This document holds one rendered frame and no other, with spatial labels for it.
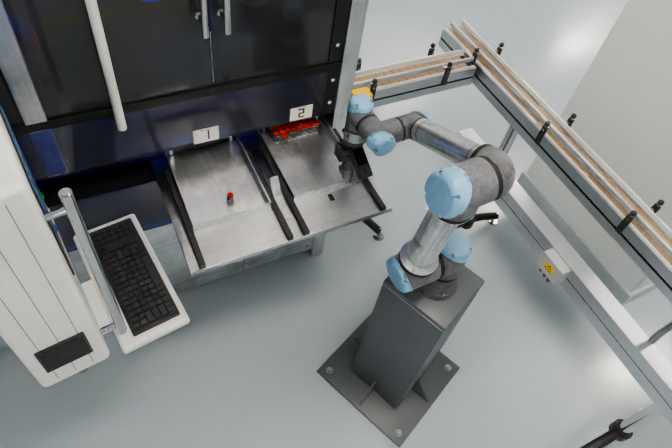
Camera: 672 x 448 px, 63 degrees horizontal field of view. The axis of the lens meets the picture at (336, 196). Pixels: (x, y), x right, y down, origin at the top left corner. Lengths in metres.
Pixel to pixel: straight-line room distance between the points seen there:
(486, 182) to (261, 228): 0.78
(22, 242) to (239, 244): 0.74
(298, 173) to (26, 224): 1.02
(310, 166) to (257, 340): 0.94
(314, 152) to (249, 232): 0.42
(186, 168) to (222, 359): 0.94
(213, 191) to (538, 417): 1.71
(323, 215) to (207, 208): 0.38
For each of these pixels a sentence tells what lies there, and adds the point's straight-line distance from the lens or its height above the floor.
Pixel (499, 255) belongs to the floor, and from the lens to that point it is 3.04.
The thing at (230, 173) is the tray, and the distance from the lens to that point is 1.92.
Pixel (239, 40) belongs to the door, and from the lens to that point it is 1.67.
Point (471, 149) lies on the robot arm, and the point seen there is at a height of 1.37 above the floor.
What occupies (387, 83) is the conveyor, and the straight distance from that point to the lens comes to 2.27.
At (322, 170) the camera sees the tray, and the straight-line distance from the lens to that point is 1.94.
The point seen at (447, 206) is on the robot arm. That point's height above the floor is 1.38.
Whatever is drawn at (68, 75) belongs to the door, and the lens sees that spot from 1.62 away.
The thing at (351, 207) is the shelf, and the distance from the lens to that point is 1.86.
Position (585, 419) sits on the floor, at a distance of 2.81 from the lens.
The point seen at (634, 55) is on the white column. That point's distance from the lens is 2.76.
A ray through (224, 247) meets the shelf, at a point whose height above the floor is 0.88.
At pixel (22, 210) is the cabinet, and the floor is 1.49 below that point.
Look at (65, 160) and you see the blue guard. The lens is 1.81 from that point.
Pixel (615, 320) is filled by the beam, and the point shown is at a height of 0.55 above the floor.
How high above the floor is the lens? 2.33
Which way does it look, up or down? 50 degrees down
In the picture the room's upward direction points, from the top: 11 degrees clockwise
